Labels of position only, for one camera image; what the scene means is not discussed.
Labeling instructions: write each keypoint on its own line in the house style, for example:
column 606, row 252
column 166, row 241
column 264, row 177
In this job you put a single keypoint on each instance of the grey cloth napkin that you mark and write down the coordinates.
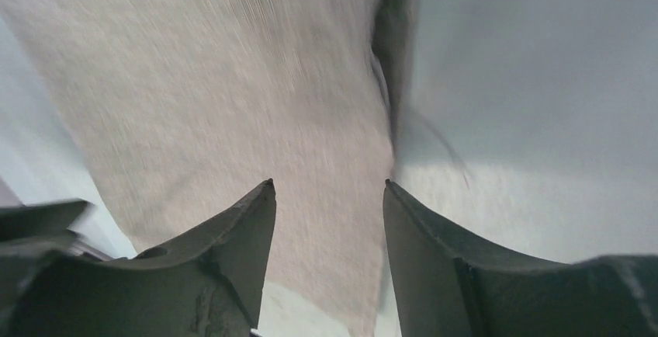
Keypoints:
column 181, row 106

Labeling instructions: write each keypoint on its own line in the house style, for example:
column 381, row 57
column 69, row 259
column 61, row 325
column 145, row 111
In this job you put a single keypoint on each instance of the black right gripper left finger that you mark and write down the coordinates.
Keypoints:
column 208, row 281

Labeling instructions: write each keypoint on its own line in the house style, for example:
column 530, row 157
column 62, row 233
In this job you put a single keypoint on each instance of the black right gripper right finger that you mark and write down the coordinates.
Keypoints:
column 449, row 281

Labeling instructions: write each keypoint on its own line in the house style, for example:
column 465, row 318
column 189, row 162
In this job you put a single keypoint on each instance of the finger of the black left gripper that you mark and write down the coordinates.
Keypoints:
column 39, row 237

